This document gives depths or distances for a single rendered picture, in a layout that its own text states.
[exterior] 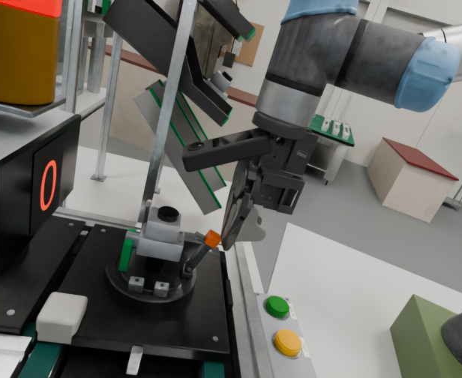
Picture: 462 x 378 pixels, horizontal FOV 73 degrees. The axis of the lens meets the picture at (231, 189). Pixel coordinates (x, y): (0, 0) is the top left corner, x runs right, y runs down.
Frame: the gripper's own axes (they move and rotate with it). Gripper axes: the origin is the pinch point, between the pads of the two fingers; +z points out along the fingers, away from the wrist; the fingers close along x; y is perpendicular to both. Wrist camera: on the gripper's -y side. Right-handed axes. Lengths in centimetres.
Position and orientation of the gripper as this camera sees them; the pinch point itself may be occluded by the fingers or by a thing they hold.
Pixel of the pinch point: (223, 241)
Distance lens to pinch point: 49.1
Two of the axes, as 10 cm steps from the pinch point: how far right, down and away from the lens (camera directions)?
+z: -2.9, 8.8, 3.9
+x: -1.0, -4.3, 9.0
